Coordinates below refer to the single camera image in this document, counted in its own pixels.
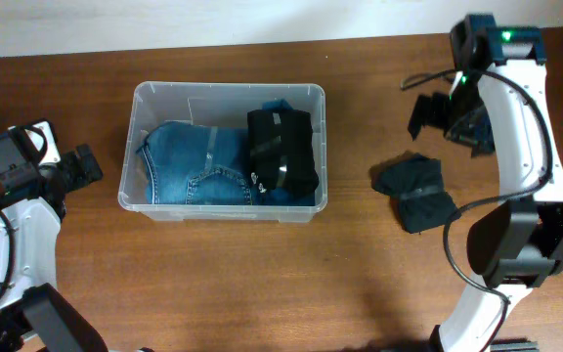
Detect black garment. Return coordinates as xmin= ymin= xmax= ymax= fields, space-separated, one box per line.
xmin=371 ymin=154 xmax=457 ymax=234
xmin=245 ymin=108 xmax=321 ymax=198

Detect dark blue jeans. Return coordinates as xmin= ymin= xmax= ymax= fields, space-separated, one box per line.
xmin=136 ymin=121 xmax=255 ymax=205

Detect blue shirt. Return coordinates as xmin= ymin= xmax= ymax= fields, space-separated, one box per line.
xmin=254 ymin=99 xmax=317 ymax=207

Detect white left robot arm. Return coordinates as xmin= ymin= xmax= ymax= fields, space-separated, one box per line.
xmin=0 ymin=121 xmax=108 ymax=351

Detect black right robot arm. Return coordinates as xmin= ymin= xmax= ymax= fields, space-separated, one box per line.
xmin=408 ymin=13 xmax=563 ymax=351

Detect clear plastic storage bin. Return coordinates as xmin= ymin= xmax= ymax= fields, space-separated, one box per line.
xmin=117 ymin=81 xmax=328 ymax=223

